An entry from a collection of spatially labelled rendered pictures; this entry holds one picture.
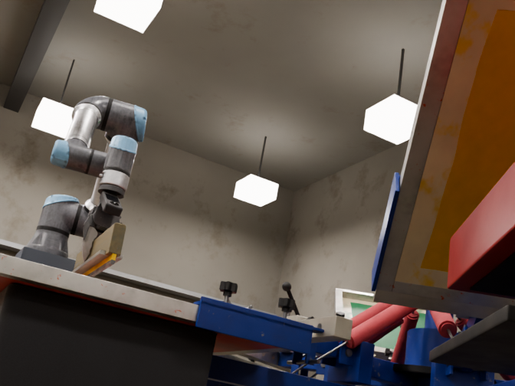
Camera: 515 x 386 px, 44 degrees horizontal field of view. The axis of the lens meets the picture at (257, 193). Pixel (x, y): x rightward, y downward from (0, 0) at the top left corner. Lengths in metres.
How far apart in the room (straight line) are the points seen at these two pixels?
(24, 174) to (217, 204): 2.83
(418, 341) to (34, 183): 7.40
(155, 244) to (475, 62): 8.27
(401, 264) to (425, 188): 0.22
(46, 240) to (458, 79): 1.57
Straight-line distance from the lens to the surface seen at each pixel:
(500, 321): 0.90
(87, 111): 2.14
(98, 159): 1.87
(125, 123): 2.20
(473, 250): 0.97
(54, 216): 2.37
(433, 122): 1.29
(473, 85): 1.26
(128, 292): 1.41
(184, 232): 9.48
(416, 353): 2.15
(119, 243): 1.51
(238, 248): 9.82
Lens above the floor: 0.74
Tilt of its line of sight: 21 degrees up
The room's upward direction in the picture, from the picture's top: 10 degrees clockwise
